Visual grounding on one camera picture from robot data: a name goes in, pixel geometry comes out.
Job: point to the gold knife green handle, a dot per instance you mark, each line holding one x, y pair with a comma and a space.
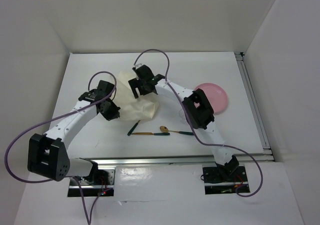
151, 133

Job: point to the clear drinking glass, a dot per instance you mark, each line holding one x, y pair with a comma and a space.
182, 116

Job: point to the gold spoon green handle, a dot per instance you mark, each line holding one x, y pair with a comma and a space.
164, 129

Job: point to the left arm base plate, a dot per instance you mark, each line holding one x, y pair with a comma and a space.
102, 184

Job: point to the gold fork green handle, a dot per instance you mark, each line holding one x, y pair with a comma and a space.
133, 128

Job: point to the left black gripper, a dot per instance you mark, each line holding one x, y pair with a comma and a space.
114, 113

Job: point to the cream cloth napkin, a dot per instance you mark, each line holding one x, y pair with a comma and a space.
131, 108

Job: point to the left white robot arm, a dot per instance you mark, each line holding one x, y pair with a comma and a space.
47, 153

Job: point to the aluminium right side rail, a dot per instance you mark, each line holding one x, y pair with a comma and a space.
252, 100

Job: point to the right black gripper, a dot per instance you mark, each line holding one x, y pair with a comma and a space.
135, 83

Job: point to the aluminium rail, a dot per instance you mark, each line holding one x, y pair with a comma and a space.
171, 160
252, 100

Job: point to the aluminium front rail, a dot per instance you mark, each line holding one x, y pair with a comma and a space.
171, 160

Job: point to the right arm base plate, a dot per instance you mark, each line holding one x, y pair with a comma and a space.
217, 182

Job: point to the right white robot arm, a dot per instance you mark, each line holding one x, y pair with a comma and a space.
197, 110

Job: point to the pink plate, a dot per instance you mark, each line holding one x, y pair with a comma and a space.
216, 96

